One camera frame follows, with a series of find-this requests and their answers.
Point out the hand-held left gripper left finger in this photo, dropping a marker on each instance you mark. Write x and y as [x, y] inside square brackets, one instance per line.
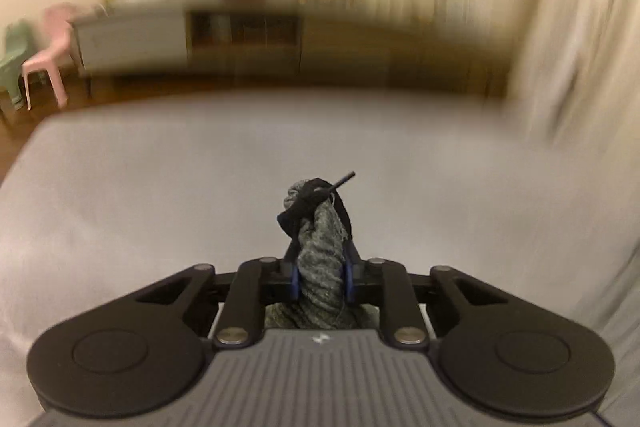
[295, 283]

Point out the pink plastic chair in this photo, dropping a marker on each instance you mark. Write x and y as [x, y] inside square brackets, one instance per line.
[50, 57]

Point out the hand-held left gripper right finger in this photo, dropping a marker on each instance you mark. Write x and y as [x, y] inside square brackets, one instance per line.
[349, 282]

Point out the low wooden cabinet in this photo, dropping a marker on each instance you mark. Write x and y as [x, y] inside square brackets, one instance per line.
[350, 52]

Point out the green plastic chair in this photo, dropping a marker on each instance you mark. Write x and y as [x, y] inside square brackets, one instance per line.
[17, 52]

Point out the bed with grey sheet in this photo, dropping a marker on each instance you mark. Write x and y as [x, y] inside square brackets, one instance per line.
[150, 187]

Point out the cream curtain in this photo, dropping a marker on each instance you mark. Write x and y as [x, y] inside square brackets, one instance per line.
[575, 7]

